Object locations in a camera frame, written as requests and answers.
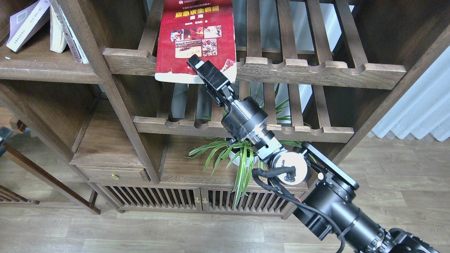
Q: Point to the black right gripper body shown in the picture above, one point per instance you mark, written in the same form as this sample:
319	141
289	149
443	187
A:
245	120

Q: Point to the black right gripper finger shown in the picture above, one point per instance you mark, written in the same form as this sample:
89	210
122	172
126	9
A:
195	62

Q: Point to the red cover book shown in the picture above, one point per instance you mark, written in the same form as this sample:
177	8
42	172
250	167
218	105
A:
201	27

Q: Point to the green and black book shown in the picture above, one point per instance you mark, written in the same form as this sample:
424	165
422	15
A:
57	38

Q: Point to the white and purple book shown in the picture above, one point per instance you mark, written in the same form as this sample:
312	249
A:
25	23

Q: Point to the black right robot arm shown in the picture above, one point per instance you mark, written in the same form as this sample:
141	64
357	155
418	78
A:
321	191

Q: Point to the green spider plant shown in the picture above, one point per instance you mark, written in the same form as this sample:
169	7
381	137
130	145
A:
240	153

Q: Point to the dark wooden bookshelf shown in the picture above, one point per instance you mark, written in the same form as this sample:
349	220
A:
342	63

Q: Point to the white book standing upright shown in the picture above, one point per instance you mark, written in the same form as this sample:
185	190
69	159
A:
71	39

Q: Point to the white curtain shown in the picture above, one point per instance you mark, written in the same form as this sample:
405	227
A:
424	110

